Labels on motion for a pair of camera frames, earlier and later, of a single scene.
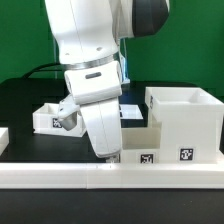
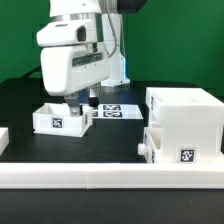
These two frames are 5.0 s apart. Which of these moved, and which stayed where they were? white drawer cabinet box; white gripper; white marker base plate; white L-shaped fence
Moved: white gripper
Stayed: white L-shaped fence; white drawer cabinet box; white marker base plate
